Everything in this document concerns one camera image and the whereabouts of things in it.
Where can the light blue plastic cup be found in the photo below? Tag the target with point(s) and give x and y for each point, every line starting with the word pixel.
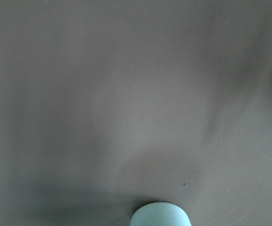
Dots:
pixel 160 214

